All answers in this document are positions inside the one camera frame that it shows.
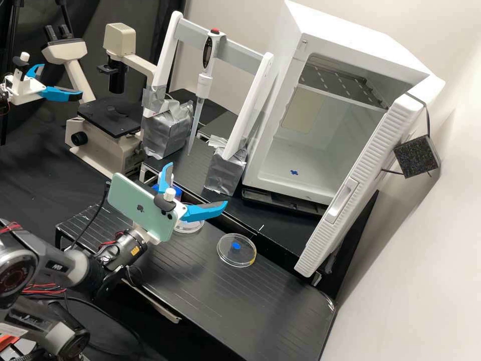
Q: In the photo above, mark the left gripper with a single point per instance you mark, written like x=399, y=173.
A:
x=24, y=90

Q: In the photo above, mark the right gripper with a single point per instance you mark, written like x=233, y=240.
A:
x=149, y=235

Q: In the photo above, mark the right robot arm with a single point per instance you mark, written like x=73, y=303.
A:
x=67, y=263

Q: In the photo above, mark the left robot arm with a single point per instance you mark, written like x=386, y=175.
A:
x=3, y=98

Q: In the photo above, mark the blue bottle holder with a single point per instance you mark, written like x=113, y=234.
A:
x=177, y=194

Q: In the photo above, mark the black platform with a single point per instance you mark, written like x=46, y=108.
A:
x=195, y=167
x=233, y=301

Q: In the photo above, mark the petri dish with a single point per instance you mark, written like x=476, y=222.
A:
x=236, y=250
x=191, y=227

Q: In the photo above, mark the cream microscope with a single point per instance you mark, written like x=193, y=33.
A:
x=105, y=131

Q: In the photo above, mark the white pipette stand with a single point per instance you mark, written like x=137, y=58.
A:
x=248, y=109

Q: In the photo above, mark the pipette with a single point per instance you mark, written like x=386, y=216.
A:
x=206, y=56

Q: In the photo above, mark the incubator door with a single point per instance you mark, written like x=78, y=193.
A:
x=360, y=180

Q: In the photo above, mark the white incubator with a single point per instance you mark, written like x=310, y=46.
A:
x=338, y=49

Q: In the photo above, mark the right wrist camera phone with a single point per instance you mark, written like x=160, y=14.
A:
x=141, y=203

